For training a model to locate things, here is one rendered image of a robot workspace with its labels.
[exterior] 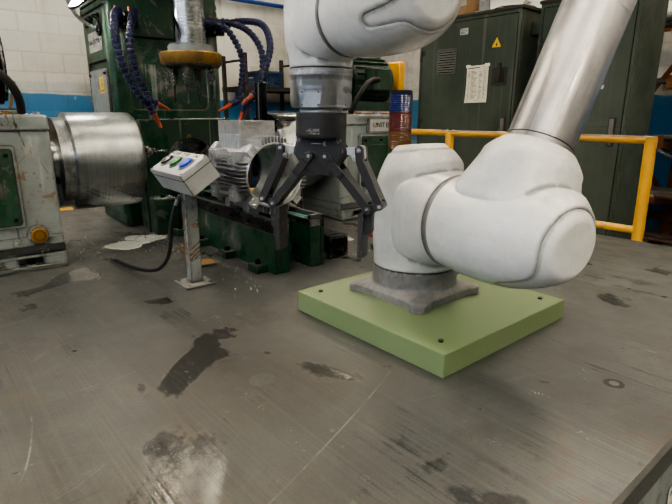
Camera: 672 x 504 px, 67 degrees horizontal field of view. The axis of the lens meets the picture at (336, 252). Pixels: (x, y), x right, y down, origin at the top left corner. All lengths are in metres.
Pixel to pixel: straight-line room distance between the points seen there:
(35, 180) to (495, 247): 1.05
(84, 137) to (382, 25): 0.97
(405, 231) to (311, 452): 0.41
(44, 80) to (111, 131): 5.32
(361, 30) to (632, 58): 3.55
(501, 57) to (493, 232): 3.87
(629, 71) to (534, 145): 3.34
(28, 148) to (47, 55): 5.43
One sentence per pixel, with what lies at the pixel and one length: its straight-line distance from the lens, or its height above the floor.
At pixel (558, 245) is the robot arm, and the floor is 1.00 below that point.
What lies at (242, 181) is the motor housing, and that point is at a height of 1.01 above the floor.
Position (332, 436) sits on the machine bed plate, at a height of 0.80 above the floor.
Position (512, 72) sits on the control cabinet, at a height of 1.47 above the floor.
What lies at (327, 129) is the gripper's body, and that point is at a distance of 0.74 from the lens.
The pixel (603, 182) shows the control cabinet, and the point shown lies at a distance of 4.13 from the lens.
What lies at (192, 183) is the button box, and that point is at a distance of 1.04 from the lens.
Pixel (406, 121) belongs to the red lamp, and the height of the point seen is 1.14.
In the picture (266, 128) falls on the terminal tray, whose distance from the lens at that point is 1.35.
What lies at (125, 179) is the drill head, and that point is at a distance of 1.45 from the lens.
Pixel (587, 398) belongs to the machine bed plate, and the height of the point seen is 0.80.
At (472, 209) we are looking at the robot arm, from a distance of 0.75.
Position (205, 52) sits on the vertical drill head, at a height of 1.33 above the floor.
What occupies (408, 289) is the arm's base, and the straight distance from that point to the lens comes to 0.91.
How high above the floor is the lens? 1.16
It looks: 15 degrees down
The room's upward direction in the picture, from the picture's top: straight up
